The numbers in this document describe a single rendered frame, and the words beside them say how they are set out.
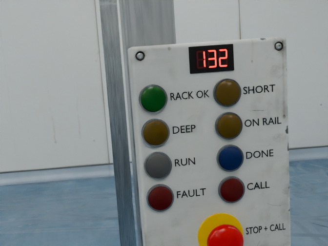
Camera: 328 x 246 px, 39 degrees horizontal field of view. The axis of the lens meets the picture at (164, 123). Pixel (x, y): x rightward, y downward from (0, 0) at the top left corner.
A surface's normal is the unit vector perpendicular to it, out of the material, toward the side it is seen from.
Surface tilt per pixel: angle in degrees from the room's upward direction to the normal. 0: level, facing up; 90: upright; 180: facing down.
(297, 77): 90
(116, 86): 90
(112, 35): 90
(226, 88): 87
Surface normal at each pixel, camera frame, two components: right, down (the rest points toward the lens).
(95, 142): 0.07, 0.16
